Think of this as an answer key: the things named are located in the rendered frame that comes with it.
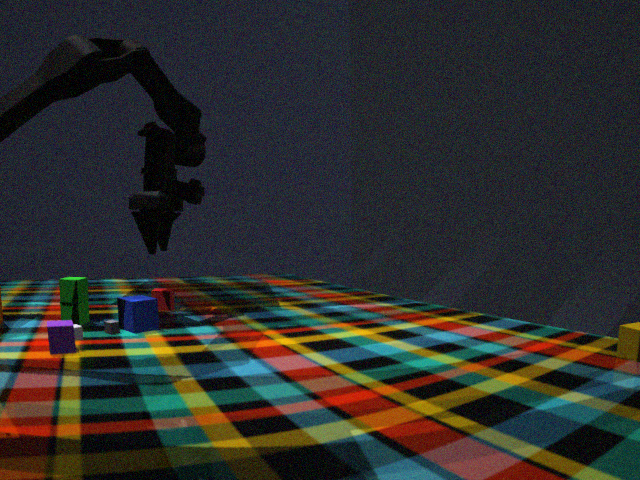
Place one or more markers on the yellow block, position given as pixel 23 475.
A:
pixel 629 341

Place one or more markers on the green block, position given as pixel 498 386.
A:
pixel 73 289
pixel 77 312

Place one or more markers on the purple cube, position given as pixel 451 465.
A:
pixel 61 337

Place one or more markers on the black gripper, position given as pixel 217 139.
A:
pixel 156 213

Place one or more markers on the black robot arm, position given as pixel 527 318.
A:
pixel 79 64

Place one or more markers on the blue cube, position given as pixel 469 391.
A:
pixel 138 313

